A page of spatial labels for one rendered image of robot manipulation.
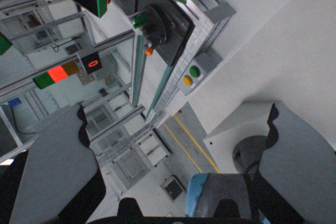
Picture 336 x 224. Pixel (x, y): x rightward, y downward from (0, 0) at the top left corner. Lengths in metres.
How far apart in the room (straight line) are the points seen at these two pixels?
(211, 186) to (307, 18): 0.42
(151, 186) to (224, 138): 8.11
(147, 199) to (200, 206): 8.25
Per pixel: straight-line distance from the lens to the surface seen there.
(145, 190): 8.58
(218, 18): 0.49
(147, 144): 5.75
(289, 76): 0.55
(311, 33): 0.49
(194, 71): 0.57
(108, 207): 8.70
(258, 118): 0.54
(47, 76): 0.75
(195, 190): 0.41
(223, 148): 0.57
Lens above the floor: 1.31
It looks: 23 degrees down
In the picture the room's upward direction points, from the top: 125 degrees counter-clockwise
